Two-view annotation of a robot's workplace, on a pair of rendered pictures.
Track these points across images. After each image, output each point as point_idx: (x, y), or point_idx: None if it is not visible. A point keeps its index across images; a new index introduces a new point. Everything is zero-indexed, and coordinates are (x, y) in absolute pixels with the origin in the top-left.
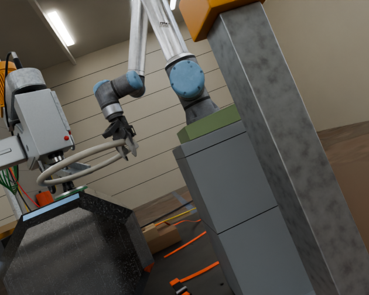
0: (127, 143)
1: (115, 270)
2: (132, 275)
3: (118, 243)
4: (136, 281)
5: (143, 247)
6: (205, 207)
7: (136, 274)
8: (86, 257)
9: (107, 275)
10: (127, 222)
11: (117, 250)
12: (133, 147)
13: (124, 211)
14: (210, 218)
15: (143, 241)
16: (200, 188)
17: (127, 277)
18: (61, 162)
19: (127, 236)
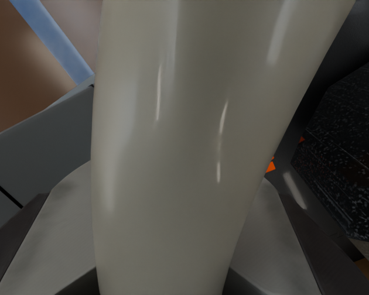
0: (91, 218)
1: (358, 116)
2: (321, 123)
3: (362, 151)
4: (312, 121)
5: (308, 170)
6: (77, 106)
7: (313, 127)
8: None
9: None
10: (349, 196)
11: (362, 140)
12: (73, 171)
13: None
14: (80, 94)
15: (310, 181)
16: (37, 113)
17: (329, 119)
18: None
19: (340, 166)
